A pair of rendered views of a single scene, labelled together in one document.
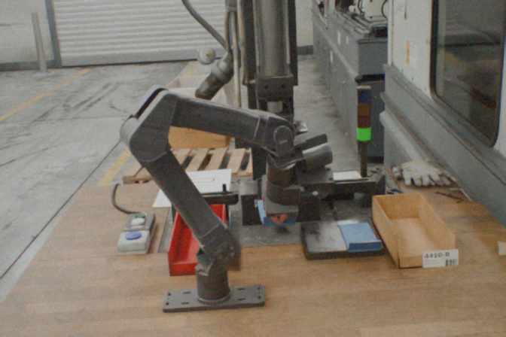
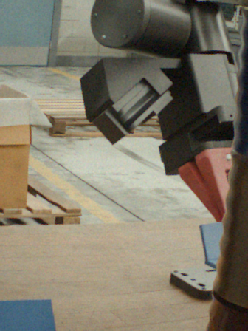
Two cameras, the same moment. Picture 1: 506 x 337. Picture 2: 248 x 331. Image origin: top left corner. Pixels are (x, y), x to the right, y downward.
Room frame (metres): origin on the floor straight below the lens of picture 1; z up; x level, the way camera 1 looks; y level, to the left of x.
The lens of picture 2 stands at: (1.77, -0.44, 1.19)
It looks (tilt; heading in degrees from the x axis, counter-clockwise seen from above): 11 degrees down; 153
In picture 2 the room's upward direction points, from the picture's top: 5 degrees clockwise
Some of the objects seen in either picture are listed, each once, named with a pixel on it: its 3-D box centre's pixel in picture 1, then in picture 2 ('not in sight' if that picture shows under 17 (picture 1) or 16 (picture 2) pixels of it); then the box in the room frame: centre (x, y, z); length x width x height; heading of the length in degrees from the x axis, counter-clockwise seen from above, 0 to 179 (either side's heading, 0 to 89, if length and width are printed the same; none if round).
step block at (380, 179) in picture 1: (372, 189); not in sight; (1.48, -0.31, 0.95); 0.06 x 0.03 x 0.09; 90
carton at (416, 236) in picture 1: (411, 229); not in sight; (1.25, -0.35, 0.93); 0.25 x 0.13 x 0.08; 0
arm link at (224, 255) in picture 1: (214, 251); not in sight; (1.05, 0.09, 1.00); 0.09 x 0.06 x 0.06; 21
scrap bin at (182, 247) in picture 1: (199, 237); not in sight; (1.28, 0.14, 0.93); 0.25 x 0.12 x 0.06; 0
